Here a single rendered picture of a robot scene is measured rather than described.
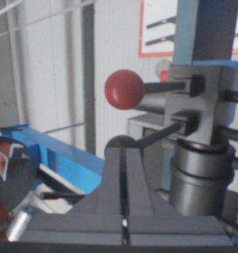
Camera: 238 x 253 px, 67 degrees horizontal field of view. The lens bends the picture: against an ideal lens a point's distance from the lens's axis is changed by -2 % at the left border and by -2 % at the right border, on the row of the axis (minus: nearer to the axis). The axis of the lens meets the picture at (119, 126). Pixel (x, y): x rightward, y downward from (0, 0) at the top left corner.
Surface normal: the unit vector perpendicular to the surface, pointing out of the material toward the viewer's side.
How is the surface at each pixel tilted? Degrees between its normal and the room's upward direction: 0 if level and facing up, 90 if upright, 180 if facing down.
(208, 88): 90
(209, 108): 90
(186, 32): 90
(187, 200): 94
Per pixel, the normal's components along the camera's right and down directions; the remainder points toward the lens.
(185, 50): -0.65, 0.19
